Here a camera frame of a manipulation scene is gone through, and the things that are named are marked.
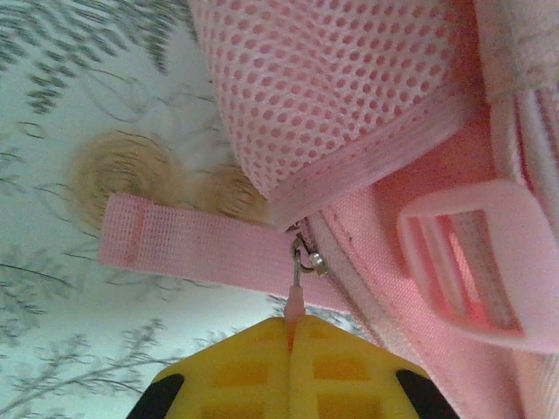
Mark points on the pink student backpack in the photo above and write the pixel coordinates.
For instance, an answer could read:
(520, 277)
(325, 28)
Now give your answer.
(349, 109)

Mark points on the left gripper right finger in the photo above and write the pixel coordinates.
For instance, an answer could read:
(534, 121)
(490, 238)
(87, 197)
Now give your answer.
(345, 384)

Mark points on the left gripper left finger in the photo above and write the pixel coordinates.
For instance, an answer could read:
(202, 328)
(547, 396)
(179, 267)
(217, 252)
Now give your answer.
(236, 384)

